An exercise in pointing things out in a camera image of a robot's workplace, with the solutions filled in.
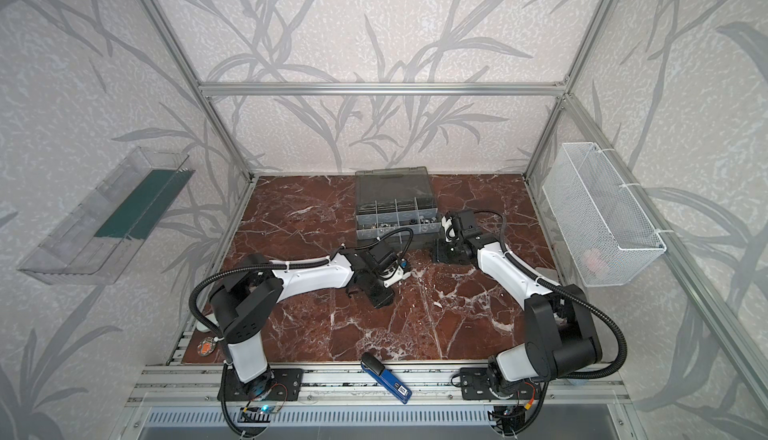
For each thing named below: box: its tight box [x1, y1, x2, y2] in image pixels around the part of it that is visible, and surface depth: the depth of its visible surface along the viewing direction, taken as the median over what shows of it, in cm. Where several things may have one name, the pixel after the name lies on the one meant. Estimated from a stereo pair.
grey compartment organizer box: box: [355, 166, 441, 250], surface depth 108 cm
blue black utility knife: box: [360, 352, 413, 404], surface depth 73 cm
